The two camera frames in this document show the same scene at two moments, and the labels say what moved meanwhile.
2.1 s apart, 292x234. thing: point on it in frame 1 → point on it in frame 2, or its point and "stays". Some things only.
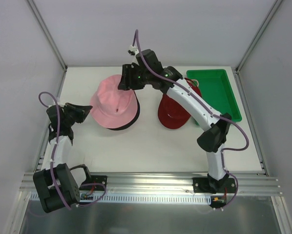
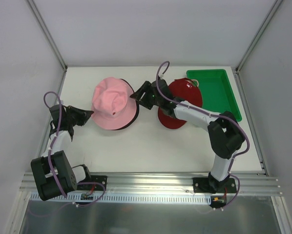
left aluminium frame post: [33, 6] stays
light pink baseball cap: [113, 107] stays
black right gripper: [127, 76] → [148, 95]
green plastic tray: [217, 92] stays
